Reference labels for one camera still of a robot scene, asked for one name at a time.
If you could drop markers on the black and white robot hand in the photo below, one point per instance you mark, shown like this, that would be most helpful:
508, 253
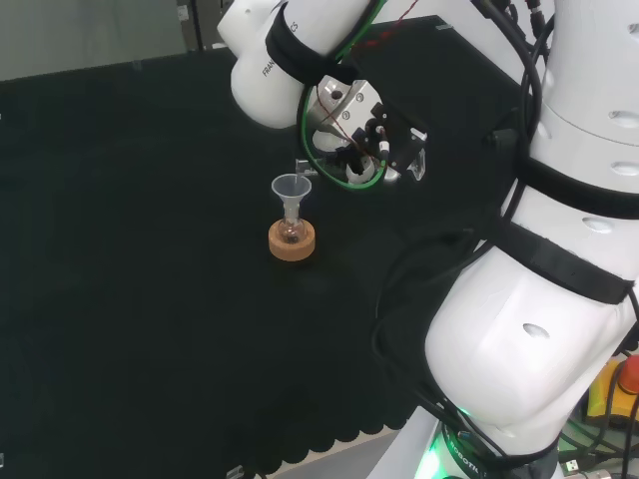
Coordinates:
349, 107

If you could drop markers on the clear graduated cylinder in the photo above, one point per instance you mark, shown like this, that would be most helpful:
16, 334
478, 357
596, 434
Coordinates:
418, 167

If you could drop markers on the clear round-bottom flask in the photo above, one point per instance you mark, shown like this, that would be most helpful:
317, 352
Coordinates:
291, 230

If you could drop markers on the clear plastic funnel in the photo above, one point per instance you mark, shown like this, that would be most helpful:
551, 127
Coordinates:
291, 187

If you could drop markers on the black bench cloth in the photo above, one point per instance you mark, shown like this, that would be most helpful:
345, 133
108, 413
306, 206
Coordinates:
150, 249

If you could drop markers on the metal cloth clip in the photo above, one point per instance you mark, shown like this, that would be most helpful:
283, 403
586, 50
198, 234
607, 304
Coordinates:
235, 472

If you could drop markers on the yellow stop button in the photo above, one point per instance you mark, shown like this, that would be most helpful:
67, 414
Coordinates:
611, 394

